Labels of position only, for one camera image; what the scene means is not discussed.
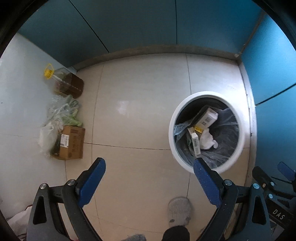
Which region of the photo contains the blue kitchen cabinet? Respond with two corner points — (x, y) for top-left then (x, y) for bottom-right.
(19, 1), (295, 178)

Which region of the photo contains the white green medicine box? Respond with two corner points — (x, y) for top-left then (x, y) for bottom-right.
(193, 107), (218, 133)

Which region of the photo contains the cooking oil bottle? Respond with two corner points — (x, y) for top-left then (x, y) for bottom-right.
(44, 63), (84, 99)

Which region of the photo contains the white round trash bin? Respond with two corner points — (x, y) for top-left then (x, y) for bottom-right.
(169, 91), (245, 174)

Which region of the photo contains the small cardboard box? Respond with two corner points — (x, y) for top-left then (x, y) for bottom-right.
(51, 126), (85, 161)

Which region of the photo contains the long white pink box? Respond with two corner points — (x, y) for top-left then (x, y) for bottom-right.
(187, 127), (201, 157)

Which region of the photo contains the white plastic bag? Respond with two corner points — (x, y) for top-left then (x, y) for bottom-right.
(8, 205), (32, 240)
(199, 128), (218, 150)

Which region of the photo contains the grey slipper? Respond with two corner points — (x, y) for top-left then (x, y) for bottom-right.
(167, 197), (192, 227)

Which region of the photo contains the plastic bag of vegetables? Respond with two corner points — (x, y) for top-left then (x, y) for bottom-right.
(38, 95), (82, 157)

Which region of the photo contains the black trash bag liner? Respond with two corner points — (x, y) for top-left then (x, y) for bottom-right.
(173, 104), (239, 169)

